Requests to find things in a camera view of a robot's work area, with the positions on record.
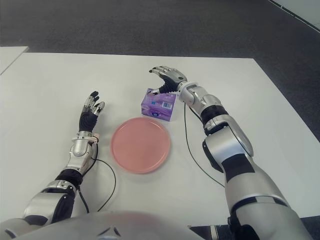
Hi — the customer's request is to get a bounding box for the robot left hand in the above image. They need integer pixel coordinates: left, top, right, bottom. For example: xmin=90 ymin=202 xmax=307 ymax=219
xmin=78 ymin=90 xmax=106 ymax=133

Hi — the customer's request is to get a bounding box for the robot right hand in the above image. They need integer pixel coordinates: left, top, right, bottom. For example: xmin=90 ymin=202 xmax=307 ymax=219
xmin=148 ymin=65 xmax=188 ymax=97

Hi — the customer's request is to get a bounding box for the purple tissue paper pack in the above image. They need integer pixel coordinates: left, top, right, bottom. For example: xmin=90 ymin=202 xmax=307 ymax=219
xmin=140 ymin=87 xmax=177 ymax=123

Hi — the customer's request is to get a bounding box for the pink round plate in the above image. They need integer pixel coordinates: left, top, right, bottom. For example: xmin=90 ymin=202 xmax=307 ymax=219
xmin=110 ymin=116 xmax=173 ymax=175

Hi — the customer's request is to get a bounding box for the white side table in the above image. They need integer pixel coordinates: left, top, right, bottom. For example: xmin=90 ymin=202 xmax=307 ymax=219
xmin=0 ymin=46 xmax=30 ymax=76

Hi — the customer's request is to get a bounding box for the grey robot torso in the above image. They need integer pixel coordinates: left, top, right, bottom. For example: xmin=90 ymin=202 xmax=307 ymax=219
xmin=14 ymin=209 xmax=232 ymax=240

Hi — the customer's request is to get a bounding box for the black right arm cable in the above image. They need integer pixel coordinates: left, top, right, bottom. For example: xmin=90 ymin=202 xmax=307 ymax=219
xmin=183 ymin=101 xmax=226 ymax=188

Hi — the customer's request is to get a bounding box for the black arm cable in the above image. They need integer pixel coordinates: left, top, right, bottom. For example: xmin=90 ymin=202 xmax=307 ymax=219
xmin=183 ymin=101 xmax=226 ymax=188
xmin=77 ymin=139 xmax=117 ymax=214

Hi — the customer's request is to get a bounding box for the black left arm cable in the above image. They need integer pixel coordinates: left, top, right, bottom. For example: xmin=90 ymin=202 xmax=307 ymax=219
xmin=77 ymin=139 xmax=117 ymax=214

